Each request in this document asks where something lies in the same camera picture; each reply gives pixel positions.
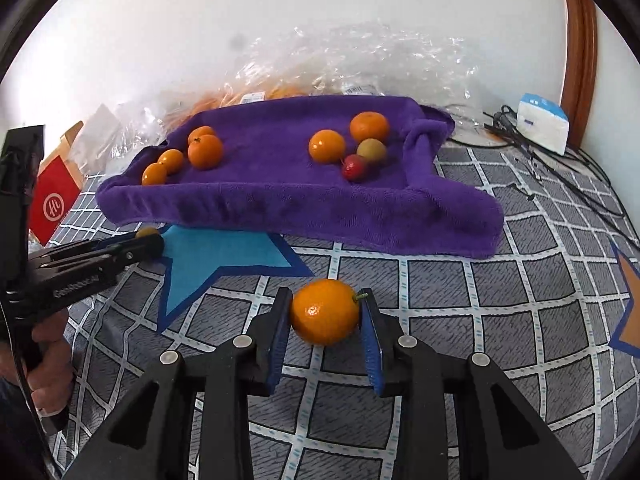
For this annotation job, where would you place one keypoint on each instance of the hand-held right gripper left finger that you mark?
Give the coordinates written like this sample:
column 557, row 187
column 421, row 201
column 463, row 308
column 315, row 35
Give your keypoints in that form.
column 279, row 345

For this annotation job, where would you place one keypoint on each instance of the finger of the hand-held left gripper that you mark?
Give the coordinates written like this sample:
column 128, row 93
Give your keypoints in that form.
column 135, row 255
column 85, row 250

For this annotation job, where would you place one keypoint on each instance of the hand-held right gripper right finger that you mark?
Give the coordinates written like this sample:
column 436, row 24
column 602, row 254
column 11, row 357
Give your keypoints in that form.
column 371, row 350

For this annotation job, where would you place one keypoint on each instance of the small yellowish tangerine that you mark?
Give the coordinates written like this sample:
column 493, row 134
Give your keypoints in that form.
column 148, row 232

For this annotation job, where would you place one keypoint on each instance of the small orange tangerine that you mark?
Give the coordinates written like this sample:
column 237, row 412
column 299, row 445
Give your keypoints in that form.
column 201, row 131
column 154, row 174
column 171, row 160

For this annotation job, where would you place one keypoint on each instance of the purple towel tray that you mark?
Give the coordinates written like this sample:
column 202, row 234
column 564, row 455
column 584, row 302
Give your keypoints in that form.
column 280, row 200

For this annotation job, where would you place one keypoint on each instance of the small red apple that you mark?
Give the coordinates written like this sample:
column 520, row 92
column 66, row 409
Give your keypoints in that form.
column 355, row 167

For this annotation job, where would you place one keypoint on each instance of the yellow-green round fruit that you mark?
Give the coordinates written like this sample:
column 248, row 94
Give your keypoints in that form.
column 372, row 149

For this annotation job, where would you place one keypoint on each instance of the person's left forearm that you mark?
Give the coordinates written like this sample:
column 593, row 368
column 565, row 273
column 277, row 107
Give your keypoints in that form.
column 12, row 410

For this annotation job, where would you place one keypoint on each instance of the person's left hand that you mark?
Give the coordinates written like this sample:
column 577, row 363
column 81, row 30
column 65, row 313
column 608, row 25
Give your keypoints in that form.
column 52, row 370

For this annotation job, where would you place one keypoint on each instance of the red paper bag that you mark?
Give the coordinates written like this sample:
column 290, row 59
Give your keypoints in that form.
column 52, row 205

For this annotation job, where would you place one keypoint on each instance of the brown cardboard box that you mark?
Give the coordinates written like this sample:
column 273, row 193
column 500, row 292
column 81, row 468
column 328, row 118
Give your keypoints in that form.
column 67, row 142

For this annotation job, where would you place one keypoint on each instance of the grey checked bedsheet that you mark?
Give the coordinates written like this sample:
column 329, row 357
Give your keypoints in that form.
column 450, row 300

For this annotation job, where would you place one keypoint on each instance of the white paper bag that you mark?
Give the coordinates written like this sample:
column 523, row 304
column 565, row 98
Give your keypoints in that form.
column 105, row 120

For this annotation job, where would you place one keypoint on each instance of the orange mesh netting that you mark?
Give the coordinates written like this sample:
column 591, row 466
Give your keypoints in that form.
column 215, row 97

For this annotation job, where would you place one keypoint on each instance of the white and blue tissue pack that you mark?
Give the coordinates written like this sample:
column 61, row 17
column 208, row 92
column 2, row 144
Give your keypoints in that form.
column 542, row 122

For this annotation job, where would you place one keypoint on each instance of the heap of clear plastic bags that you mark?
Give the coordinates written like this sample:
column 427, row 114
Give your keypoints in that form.
column 375, row 55

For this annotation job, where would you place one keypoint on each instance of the brown wooden door frame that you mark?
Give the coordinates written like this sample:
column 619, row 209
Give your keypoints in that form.
column 582, row 60

